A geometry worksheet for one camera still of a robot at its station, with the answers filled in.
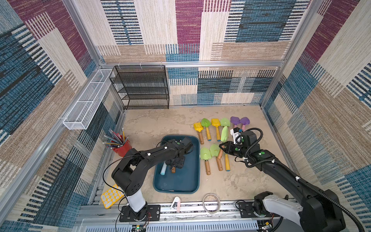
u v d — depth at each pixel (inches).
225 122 42.7
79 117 27.6
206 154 36.7
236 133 29.9
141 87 42.8
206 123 42.5
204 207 29.3
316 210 15.7
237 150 27.7
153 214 29.0
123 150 37.0
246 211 28.7
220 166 34.3
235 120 42.9
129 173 18.7
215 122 42.9
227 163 35.0
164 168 33.4
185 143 29.0
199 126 41.5
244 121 42.9
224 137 32.3
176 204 29.3
